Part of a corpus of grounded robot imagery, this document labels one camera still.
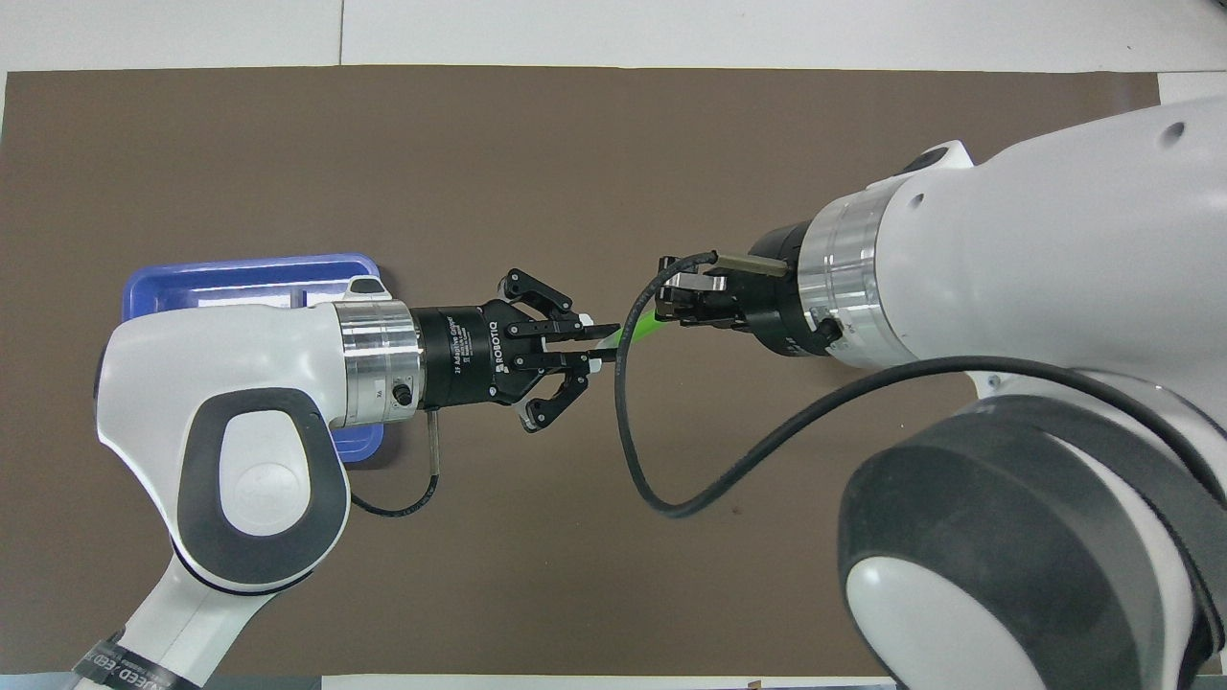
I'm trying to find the brown table mat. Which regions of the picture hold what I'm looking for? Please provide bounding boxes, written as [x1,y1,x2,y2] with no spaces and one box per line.
[0,65,1211,677]

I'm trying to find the blue plastic tray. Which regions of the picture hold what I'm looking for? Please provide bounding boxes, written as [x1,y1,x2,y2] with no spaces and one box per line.
[122,253,386,465]

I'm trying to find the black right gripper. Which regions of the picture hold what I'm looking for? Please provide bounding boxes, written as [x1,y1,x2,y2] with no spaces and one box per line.
[657,222,826,358]

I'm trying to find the green marker pen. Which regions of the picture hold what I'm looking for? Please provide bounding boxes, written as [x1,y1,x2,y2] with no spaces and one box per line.
[580,305,673,363]

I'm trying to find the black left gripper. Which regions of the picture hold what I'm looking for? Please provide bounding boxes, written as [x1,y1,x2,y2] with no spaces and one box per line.
[412,268,620,434]

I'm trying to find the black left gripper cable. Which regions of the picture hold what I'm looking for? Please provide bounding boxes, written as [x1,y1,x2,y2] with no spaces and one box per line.
[348,407,443,519]

